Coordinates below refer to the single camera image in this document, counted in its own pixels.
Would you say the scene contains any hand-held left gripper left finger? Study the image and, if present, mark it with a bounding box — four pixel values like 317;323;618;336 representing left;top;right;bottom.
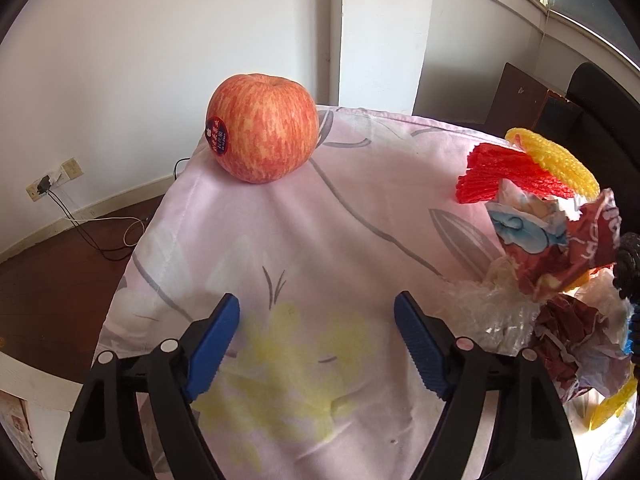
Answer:
54;292;241;480

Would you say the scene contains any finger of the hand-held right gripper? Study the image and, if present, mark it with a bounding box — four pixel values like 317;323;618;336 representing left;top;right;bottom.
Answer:
622;305;640;361

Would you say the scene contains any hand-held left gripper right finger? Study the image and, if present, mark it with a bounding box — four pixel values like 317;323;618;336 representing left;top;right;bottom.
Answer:
393;290;586;480

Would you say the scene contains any white plastic ball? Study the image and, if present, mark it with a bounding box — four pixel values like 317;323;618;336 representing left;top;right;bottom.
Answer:
575;269;630;331

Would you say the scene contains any dark red wrapper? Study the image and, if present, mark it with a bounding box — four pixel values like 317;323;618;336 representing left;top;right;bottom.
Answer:
531;294;633;406

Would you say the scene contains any black foam net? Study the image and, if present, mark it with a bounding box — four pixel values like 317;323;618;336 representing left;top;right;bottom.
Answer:
612;232;640;301

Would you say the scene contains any blue and red wrapper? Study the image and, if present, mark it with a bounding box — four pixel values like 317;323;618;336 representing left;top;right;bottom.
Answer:
486;180;623;306

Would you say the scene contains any clear plastic wrap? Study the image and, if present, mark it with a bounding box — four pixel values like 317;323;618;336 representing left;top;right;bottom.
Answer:
445;277;543;356

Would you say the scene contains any pink floral tablecloth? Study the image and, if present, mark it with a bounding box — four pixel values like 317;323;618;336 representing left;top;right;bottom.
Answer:
92;105;640;480

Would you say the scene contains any white wooden board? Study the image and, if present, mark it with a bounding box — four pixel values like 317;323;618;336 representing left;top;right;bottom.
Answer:
0;350;83;480

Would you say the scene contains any red foam net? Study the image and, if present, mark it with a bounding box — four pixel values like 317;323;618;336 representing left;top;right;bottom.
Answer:
455;143;576;205

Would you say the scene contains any red apple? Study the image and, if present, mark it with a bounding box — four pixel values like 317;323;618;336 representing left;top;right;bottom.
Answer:
206;73;320;184

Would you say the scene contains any black armchair with wooden sides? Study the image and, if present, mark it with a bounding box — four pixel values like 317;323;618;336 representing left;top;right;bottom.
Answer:
484;62;640;201

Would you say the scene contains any white floor cable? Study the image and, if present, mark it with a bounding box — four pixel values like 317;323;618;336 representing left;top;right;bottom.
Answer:
70;215;148;249

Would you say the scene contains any black floor cable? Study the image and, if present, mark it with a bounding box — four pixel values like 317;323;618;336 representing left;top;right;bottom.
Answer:
45;187;151;262

